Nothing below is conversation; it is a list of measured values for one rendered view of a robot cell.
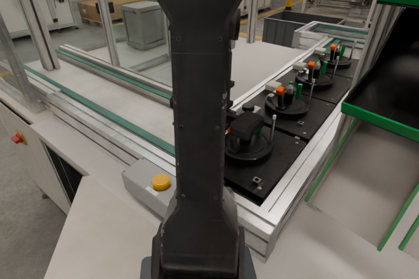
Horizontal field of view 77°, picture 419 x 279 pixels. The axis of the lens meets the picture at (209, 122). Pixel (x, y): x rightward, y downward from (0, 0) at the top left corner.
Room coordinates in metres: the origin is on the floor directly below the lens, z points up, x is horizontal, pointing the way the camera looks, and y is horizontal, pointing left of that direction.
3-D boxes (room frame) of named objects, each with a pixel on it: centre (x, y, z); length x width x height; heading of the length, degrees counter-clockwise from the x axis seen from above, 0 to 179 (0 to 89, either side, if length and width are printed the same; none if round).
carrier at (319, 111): (0.74, -0.25, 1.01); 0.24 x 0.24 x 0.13; 52
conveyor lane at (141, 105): (0.74, 0.13, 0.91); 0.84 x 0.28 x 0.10; 52
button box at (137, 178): (0.42, 0.11, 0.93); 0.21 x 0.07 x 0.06; 52
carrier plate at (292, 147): (0.53, -0.09, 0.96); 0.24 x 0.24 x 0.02; 52
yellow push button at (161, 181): (0.42, 0.11, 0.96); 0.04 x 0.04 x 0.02
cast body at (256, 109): (0.54, -0.10, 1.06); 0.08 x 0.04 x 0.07; 142
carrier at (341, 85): (0.93, -0.40, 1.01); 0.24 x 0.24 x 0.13; 52
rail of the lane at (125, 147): (0.58, 0.22, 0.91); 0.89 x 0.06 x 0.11; 52
